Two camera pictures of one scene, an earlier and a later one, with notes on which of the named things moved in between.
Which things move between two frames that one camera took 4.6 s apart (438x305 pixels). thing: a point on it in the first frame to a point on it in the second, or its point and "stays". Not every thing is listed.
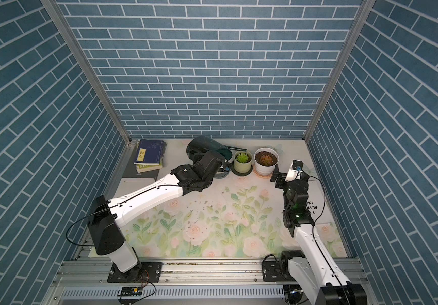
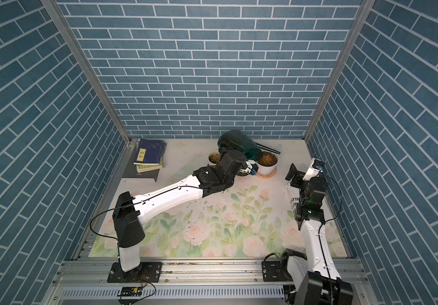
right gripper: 282,179 to 293,173
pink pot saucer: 266,176 stays
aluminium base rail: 183,281 stays
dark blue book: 150,152 stays
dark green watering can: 202,144 to 235,140
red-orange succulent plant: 266,159 stays
